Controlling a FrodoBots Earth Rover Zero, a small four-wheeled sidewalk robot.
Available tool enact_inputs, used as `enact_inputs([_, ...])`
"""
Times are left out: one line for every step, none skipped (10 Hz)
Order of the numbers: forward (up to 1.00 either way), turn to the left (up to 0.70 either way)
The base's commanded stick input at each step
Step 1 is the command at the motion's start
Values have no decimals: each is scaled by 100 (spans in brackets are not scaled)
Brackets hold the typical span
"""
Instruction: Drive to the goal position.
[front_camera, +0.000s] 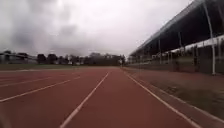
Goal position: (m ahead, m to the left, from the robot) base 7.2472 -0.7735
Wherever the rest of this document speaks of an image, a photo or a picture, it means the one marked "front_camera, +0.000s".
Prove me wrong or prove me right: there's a pale track edge line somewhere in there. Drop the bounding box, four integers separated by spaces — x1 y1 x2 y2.
132 75 224 125

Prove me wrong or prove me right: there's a row of dark trees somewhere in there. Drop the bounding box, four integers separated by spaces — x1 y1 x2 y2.
36 52 126 67

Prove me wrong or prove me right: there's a large roofed grandstand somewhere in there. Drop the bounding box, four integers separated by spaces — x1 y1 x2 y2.
127 0 224 76

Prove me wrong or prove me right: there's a red running track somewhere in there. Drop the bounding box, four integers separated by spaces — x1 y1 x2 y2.
0 66 224 128

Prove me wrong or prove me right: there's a white lane line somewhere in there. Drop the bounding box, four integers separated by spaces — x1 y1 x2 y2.
0 76 53 89

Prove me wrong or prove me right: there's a pale low building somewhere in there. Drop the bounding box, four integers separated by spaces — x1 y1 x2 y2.
0 50 38 65

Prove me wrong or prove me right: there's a grass strip beside track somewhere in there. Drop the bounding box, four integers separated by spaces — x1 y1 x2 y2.
123 66 224 120

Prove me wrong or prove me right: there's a green infield grass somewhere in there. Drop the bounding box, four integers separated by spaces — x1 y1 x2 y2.
0 63 93 71

